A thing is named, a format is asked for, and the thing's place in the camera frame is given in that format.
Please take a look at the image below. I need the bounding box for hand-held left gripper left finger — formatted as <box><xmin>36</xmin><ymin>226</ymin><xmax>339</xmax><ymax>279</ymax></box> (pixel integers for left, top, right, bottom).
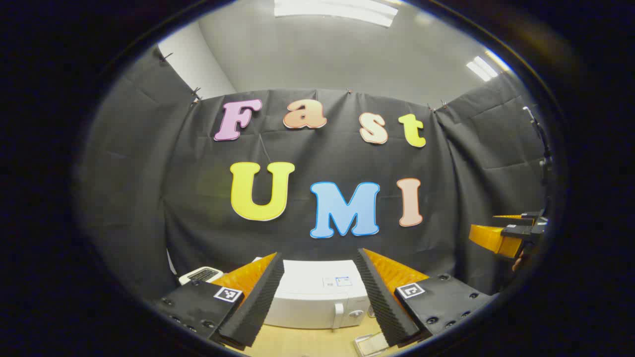
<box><xmin>154</xmin><ymin>252</ymin><xmax>286</xmax><ymax>352</ymax></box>

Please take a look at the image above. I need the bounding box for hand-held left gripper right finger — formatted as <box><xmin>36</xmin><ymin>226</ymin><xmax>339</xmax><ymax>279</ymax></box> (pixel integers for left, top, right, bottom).
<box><xmin>355</xmin><ymin>248</ymin><xmax>499</xmax><ymax>348</ymax></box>

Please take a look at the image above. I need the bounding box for white microwave oven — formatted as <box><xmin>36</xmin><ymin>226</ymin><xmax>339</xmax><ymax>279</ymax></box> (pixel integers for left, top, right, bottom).
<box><xmin>253</xmin><ymin>259</ymin><xmax>378</xmax><ymax>330</ymax></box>

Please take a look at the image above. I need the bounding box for small white rectangular dish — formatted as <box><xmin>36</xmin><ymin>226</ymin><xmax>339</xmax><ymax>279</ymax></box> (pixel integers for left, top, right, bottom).
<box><xmin>354</xmin><ymin>333</ymin><xmax>390</xmax><ymax>357</ymax></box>

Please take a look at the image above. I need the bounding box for white toaster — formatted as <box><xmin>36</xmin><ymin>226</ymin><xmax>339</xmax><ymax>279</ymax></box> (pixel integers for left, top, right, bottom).
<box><xmin>179</xmin><ymin>266</ymin><xmax>224</xmax><ymax>286</ymax></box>

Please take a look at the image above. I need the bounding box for small ceiling light panel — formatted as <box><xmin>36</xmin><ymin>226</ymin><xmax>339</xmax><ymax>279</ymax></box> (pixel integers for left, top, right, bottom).
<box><xmin>466</xmin><ymin>50</ymin><xmax>511</xmax><ymax>82</ymax></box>

